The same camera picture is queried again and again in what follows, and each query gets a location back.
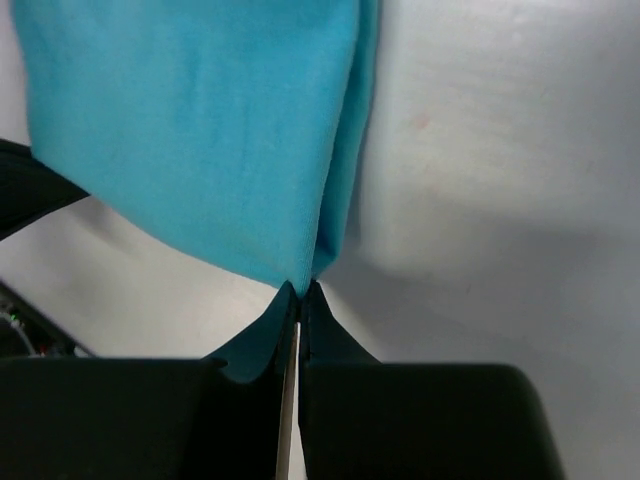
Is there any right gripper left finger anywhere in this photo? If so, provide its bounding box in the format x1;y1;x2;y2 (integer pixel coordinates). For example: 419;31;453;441
1;284;297;479

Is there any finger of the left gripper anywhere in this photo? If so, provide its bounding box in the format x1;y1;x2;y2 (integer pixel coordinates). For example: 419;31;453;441
0;139;89;240

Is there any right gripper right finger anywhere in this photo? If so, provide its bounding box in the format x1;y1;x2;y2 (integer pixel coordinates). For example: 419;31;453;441
298;283;564;479

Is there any blue t-shirt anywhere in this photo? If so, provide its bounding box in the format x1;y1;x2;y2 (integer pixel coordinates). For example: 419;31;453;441
11;1;379;293

